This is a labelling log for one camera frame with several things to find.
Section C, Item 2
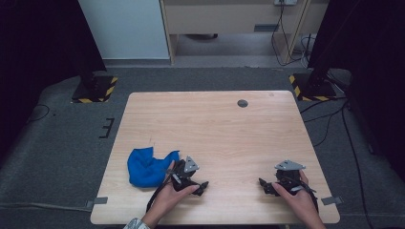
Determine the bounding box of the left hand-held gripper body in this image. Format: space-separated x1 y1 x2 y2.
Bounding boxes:
171 155 201 193

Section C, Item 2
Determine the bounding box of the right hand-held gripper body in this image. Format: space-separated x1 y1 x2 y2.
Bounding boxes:
274 159 309 196

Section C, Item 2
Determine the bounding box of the blue towel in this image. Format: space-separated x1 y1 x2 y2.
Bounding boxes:
127 146 181 189

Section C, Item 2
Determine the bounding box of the person's right hand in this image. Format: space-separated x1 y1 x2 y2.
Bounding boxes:
271 169 320 220

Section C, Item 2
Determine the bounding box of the person's left hand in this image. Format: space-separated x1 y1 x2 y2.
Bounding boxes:
141 159 201 227

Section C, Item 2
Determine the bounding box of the grey tape piece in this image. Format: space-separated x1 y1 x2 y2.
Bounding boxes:
84 197 109 210
320 196 345 206

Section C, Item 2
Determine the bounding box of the patterned shirt sleeve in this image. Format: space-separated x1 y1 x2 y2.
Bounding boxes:
122 217 151 229

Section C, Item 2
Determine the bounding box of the black yellow striped stand base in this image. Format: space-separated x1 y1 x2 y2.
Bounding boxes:
71 74 119 104
288 73 338 102

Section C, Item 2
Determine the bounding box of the black curtain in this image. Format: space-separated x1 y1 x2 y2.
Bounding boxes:
0 0 108 160
307 0 405 180

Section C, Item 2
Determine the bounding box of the grey label on desk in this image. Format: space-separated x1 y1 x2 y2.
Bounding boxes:
253 23 280 33

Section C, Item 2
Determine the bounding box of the white cabinet panel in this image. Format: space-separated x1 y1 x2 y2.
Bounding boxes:
77 0 170 60

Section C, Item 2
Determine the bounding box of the light wooden desk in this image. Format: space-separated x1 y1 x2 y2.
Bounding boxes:
159 0 330 67

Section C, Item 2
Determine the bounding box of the right hand-held gripper cable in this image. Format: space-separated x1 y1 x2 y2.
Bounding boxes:
285 175 320 214

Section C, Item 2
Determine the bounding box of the long black floor cable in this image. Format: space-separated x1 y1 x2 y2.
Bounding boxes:
340 103 375 229

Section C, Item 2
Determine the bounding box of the black hanging power cable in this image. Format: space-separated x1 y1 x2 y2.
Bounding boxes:
269 2 309 68

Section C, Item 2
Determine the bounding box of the grey floor cable strip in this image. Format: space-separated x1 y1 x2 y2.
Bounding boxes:
0 202 94 213

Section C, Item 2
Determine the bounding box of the thin black looped floor cable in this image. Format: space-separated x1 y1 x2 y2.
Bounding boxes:
26 103 52 124

